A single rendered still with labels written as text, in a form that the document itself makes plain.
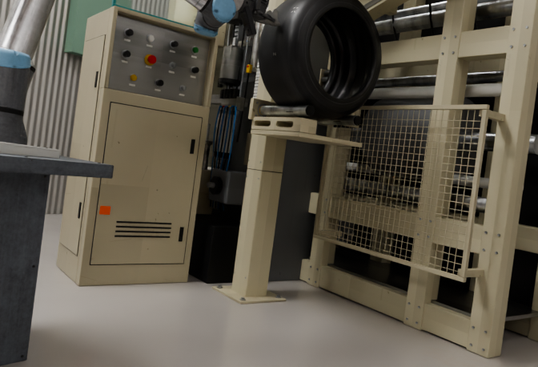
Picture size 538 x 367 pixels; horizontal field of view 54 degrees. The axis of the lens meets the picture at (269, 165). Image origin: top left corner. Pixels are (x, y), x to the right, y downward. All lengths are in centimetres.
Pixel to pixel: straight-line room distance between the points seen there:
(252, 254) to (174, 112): 79
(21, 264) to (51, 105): 301
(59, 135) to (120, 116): 216
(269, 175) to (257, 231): 28
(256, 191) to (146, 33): 92
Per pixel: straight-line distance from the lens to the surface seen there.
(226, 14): 188
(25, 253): 167
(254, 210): 252
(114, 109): 249
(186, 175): 265
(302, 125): 215
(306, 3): 225
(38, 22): 190
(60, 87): 462
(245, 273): 257
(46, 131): 457
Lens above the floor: 68
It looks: 1 degrees down
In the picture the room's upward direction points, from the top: 7 degrees clockwise
